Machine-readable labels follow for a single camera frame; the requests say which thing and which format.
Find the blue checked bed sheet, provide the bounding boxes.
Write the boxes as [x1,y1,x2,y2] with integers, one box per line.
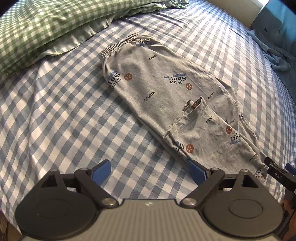
[0,0,296,232]

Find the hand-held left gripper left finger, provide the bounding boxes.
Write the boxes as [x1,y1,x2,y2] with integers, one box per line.
[34,159,119,208]

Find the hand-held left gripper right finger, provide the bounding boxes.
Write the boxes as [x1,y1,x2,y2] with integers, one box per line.
[180,160,261,207]

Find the blue blanket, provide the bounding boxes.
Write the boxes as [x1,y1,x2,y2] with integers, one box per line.
[247,30,295,73]

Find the grey printed pants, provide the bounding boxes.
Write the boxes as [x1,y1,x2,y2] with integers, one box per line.
[99,35,269,183]

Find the green checked quilt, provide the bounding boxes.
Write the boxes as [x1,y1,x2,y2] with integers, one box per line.
[0,0,190,75]

